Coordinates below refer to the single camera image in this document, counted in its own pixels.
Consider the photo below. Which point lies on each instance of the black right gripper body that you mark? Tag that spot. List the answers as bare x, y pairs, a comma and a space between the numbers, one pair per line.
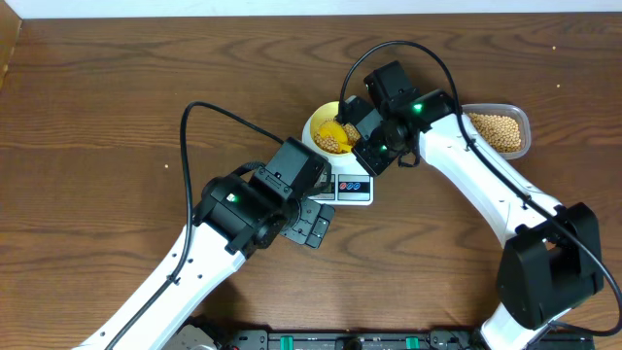
379, 152

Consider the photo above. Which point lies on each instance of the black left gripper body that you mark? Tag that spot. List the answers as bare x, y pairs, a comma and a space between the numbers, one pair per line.
306, 223

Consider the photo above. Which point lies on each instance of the yellow plastic measuring scoop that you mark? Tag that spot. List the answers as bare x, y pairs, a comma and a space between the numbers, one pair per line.
331, 137

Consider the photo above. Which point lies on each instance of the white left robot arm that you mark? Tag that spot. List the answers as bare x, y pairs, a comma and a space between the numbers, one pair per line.
233, 219

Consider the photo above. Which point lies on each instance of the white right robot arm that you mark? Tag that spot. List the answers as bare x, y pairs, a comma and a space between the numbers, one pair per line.
551, 253

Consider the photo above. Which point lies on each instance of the white digital kitchen scale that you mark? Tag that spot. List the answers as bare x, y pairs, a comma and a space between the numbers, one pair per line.
349, 183

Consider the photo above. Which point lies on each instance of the yellow plastic bowl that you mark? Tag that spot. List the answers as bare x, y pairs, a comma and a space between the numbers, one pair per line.
327, 111

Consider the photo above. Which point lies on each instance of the soybeans in yellow bowl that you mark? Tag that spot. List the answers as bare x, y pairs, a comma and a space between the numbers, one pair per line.
353, 135

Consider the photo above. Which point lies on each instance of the soybeans pile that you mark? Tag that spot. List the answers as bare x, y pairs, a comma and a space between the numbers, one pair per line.
501, 132

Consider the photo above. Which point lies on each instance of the clear plastic container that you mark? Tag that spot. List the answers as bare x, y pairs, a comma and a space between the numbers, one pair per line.
506, 110

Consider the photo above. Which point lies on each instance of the brown cardboard sheet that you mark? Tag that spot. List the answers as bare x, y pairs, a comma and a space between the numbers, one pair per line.
10, 25

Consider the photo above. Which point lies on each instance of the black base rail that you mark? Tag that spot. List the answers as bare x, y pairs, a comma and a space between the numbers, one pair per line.
197, 333

